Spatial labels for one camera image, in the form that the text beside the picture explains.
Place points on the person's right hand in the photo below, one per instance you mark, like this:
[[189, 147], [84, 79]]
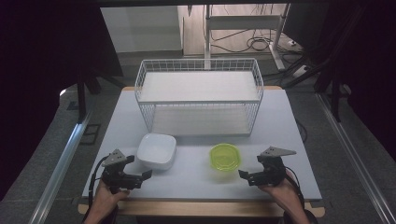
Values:
[[285, 193]]

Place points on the person's left hand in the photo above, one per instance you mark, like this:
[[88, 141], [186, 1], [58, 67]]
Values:
[[107, 199]]

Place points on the white desk frame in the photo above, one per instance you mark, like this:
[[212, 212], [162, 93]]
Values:
[[243, 22]]

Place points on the aluminium rail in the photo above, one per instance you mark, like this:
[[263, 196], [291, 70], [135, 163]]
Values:
[[358, 161], [62, 168]]

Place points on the white power strip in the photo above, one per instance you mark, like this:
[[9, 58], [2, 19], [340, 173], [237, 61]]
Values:
[[301, 71]]

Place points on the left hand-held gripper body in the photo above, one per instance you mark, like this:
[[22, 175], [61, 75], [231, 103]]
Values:
[[115, 174]]

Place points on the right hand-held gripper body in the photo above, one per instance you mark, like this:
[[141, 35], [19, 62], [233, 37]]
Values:
[[270, 169]]

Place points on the black metal stand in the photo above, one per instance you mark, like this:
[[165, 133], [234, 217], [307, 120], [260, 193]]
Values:
[[334, 99], [81, 99]]

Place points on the green translucent bowl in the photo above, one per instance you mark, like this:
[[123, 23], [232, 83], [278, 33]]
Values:
[[224, 157]]

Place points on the white square bowl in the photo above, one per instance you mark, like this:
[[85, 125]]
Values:
[[156, 151]]

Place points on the white cabinet panel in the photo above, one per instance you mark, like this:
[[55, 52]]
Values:
[[140, 28]]

